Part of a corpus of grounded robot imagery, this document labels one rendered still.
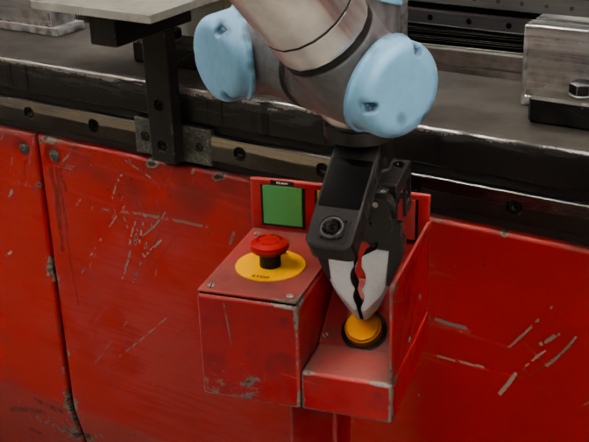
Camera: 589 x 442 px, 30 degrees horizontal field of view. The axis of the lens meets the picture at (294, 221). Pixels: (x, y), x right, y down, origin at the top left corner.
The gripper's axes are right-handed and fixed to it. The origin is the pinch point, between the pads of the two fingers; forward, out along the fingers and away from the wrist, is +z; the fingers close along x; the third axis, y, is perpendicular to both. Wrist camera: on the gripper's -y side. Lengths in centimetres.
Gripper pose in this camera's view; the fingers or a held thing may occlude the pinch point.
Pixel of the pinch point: (360, 311)
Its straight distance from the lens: 110.7
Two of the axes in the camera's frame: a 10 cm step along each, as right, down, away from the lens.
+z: 0.5, 8.8, 4.7
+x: -9.5, -1.1, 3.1
